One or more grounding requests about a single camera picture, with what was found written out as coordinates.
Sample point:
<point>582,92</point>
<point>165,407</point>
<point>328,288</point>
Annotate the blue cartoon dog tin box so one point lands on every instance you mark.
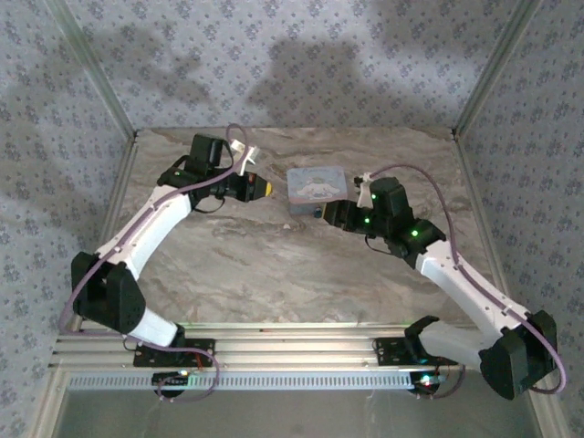
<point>315,184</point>

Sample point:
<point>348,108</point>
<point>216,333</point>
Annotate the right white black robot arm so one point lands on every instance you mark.
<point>449,285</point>

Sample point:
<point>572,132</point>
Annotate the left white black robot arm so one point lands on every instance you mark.
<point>150,228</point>

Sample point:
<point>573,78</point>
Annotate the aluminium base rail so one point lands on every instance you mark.
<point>292,347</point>

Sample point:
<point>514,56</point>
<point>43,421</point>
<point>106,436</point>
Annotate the aluminium frame post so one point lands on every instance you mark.
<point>495,68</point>
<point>94,68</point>

